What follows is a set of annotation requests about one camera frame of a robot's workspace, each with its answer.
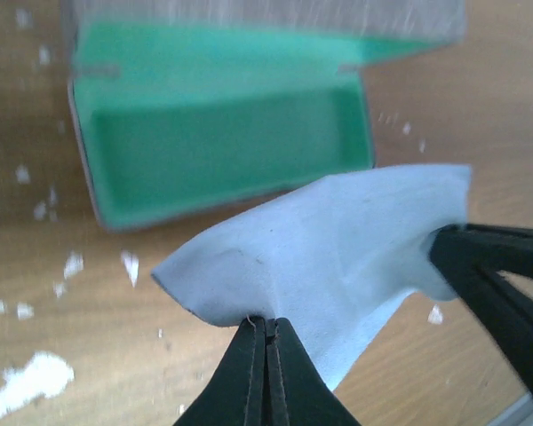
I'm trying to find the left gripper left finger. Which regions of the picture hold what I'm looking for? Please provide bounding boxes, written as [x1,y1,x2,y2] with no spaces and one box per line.
[176,317,266,425]

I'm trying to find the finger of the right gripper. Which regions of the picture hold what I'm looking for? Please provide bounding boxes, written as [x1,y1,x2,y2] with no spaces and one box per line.
[429,224,533,396]

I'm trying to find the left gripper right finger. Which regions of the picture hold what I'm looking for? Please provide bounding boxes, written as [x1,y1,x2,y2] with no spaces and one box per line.
[266,318,359,425]

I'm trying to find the blue cleaning cloth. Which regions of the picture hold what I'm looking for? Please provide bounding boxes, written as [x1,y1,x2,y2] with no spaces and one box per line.
[152,164,472,389]

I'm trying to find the grey glasses case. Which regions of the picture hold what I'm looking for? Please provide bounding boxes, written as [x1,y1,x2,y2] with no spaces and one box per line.
[60,1,466,231]

